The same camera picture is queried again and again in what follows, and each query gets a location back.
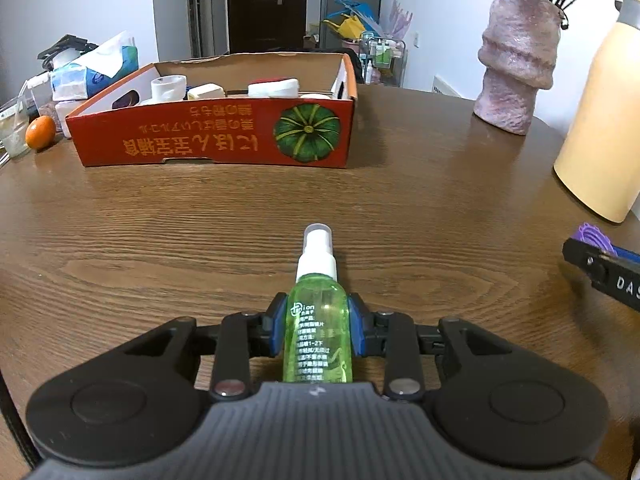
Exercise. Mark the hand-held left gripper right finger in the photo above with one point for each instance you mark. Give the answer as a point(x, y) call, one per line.
point(358, 325)

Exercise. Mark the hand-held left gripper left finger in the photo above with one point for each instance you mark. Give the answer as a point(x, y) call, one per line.
point(277, 325)

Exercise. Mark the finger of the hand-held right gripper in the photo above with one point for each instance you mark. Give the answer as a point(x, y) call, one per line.
point(629, 257)
point(582, 260)

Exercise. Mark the green spray bottle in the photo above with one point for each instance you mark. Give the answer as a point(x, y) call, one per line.
point(317, 320)

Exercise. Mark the red cardboard box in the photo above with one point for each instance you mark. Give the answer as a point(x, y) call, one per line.
point(200, 135)

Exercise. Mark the red lint brush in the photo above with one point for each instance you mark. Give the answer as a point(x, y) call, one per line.
point(275, 89)

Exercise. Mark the small white toothpick jar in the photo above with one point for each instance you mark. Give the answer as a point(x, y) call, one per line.
point(205, 92)

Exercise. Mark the translucent tape roll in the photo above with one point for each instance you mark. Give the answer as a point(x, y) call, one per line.
point(167, 89)

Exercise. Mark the yellow thermos jug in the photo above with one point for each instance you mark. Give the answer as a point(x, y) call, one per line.
point(605, 135)

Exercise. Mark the pink textured vase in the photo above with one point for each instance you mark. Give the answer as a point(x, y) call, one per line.
point(515, 60)

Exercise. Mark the black bag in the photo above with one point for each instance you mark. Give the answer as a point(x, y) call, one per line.
point(356, 65)

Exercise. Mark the pink bucket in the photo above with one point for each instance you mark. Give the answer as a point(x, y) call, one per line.
point(351, 46)

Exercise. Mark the brown carton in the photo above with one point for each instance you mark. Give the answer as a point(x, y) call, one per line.
point(311, 37)

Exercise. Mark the purple tissue pack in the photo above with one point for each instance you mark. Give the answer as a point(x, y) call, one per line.
point(67, 117)

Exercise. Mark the yellow bag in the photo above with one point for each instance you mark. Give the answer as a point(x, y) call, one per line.
point(347, 29)

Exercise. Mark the purple fan decoration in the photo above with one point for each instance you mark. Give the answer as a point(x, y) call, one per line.
point(400, 17)

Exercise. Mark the orange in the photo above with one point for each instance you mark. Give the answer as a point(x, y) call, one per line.
point(41, 132)

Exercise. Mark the blue tissue pack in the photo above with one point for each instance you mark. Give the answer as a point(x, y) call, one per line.
point(95, 75)

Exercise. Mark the dark brown door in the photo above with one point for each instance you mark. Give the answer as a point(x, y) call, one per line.
point(250, 10)

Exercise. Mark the blue bag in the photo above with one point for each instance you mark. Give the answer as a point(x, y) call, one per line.
point(357, 7)

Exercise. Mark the clear glass cup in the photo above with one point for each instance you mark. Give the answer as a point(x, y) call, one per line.
point(12, 135)

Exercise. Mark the clear food container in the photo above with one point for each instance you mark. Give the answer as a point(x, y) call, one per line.
point(42, 97)

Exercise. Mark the grey side door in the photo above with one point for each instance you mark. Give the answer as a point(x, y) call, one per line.
point(200, 5)

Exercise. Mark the white drinking straw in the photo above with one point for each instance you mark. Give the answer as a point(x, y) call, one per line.
point(21, 102)

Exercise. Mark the black plastic parts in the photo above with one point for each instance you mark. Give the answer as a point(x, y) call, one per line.
point(65, 46)

